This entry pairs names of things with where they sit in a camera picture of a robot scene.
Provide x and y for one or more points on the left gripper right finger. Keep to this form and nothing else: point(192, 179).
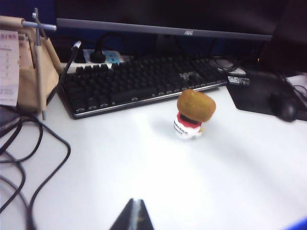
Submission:
point(142, 218)

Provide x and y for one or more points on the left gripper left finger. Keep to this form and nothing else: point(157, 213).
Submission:
point(124, 218)

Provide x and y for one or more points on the brown kiwi fruit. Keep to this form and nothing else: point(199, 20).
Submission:
point(195, 105)

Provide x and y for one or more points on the white red flat-head doll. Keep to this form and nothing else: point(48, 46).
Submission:
point(184, 130)

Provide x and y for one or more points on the black mechanical keyboard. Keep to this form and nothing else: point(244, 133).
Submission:
point(144, 79)

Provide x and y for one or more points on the blue object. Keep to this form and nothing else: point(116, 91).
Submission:
point(298, 224)

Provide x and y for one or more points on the white power strip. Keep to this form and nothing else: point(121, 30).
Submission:
point(113, 57)

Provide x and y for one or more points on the black power plug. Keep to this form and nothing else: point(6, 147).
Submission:
point(98, 56)

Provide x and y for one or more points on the black mouse pad white logo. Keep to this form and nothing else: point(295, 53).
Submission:
point(254, 95)

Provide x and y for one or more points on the brown paper bag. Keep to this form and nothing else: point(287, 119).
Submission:
point(27, 81)

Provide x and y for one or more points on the grey metal cross rod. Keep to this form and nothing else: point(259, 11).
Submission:
point(39, 72)

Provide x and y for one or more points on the black computer mouse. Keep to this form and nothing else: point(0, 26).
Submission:
point(284, 107)

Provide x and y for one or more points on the white paper receipt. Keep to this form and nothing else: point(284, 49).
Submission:
point(8, 72)

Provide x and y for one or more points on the black AOC computer monitor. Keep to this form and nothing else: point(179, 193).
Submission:
point(120, 26)

